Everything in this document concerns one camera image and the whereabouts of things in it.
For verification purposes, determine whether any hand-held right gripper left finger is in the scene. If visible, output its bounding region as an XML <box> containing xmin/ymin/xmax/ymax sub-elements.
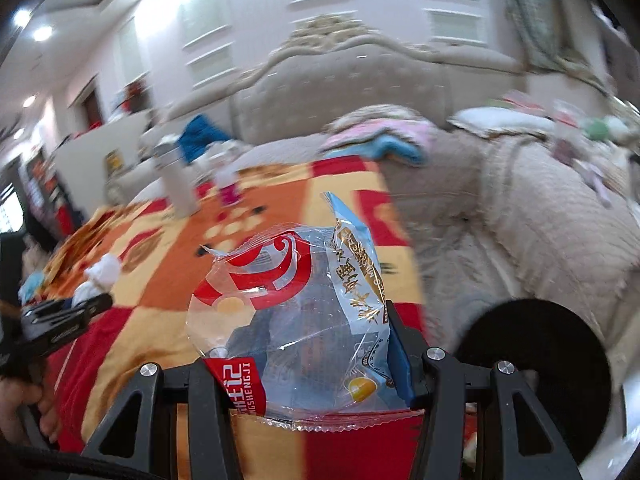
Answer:
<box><xmin>80</xmin><ymin>357</ymin><xmax>241</xmax><ymax>480</ymax></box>

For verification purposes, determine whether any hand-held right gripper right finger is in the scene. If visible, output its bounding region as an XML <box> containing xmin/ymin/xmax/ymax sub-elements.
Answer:
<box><xmin>382</xmin><ymin>300</ymin><xmax>583</xmax><ymax>480</ymax></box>

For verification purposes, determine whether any light blue gold print wrapper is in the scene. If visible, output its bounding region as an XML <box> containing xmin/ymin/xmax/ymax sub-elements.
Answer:
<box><xmin>320</xmin><ymin>191</ymin><xmax>401</xmax><ymax>411</ymax></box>

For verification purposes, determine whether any black trash bin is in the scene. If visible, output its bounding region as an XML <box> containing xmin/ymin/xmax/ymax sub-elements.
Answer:
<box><xmin>452</xmin><ymin>299</ymin><xmax>613</xmax><ymax>466</ymax></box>

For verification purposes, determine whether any clear red swirl wrapper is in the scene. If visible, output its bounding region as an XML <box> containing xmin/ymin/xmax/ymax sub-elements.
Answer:
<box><xmin>185</xmin><ymin>227</ymin><xmax>426</xmax><ymax>433</ymax></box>

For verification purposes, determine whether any person's left hand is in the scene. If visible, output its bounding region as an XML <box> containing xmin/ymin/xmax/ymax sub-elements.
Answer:
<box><xmin>0</xmin><ymin>375</ymin><xmax>63</xmax><ymax>443</ymax></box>

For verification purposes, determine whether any light blue crumpled wrapper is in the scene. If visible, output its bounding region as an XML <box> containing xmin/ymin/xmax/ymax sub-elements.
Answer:
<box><xmin>19</xmin><ymin>272</ymin><xmax>43</xmax><ymax>306</ymax></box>

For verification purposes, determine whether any crumpled white tissue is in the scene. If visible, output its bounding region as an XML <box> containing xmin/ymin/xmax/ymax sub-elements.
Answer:
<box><xmin>72</xmin><ymin>254</ymin><xmax>121</xmax><ymax>308</ymax></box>

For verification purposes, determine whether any red orange printed blanket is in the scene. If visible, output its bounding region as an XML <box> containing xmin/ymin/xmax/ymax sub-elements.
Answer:
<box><xmin>42</xmin><ymin>157</ymin><xmax>476</xmax><ymax>480</ymax></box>

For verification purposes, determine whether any white cabinet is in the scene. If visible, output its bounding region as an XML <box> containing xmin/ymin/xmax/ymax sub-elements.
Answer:
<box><xmin>52</xmin><ymin>110</ymin><xmax>151</xmax><ymax>221</ymax></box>

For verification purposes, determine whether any white thermos bottle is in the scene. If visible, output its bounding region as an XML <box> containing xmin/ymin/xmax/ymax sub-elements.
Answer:
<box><xmin>152</xmin><ymin>135</ymin><xmax>201</xmax><ymax>216</ymax></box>

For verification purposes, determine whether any white pill bottle pink label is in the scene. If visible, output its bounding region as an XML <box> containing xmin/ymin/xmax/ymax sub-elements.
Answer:
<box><xmin>212</xmin><ymin>147</ymin><xmax>243</xmax><ymax>206</ymax></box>

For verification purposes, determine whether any beige quilted bedcover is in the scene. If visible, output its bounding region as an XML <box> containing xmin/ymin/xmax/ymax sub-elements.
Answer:
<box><xmin>480</xmin><ymin>130</ymin><xmax>640</xmax><ymax>341</ymax></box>

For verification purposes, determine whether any brown door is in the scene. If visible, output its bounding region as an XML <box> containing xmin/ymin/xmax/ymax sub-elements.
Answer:
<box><xmin>80</xmin><ymin>77</ymin><xmax>103</xmax><ymax>128</ymax></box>

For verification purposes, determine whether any blue garment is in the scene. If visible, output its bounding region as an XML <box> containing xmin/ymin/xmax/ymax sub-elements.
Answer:
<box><xmin>179</xmin><ymin>114</ymin><xmax>233</xmax><ymax>166</ymax></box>

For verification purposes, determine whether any light blue folded blanket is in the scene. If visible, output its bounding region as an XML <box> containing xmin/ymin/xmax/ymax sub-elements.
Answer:
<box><xmin>360</xmin><ymin>135</ymin><xmax>426</xmax><ymax>166</ymax></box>

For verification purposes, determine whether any pink folded blanket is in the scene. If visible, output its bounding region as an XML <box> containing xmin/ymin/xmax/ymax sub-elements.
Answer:
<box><xmin>325</xmin><ymin>117</ymin><xmax>436</xmax><ymax>151</ymax></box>

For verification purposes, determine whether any white frilled pillow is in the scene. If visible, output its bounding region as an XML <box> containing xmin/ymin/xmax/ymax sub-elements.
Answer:
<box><xmin>447</xmin><ymin>107</ymin><xmax>556</xmax><ymax>138</ymax></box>

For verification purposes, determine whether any beige tufted headboard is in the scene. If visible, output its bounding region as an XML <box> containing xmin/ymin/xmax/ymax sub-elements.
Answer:
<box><xmin>232</xmin><ymin>15</ymin><xmax>451</xmax><ymax>146</ymax></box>

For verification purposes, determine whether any pink packet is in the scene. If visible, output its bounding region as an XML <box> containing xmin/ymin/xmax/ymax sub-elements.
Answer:
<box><xmin>550</xmin><ymin>100</ymin><xmax>583</xmax><ymax>161</ymax></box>

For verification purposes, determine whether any green plush toy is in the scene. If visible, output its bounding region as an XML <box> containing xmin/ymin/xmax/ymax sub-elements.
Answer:
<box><xmin>582</xmin><ymin>119</ymin><xmax>613</xmax><ymax>142</ymax></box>

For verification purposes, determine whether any white rabbit plush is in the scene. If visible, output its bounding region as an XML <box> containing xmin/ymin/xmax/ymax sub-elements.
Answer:
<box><xmin>607</xmin><ymin>115</ymin><xmax>638</xmax><ymax>138</ymax></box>

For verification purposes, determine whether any floral curtain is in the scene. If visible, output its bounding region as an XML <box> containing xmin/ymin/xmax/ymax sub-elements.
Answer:
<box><xmin>500</xmin><ymin>0</ymin><xmax>606</xmax><ymax>91</ymax></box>

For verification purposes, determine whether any black cable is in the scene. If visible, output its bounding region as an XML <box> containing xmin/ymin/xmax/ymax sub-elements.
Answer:
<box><xmin>15</xmin><ymin>405</ymin><xmax>151</xmax><ymax>480</ymax></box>

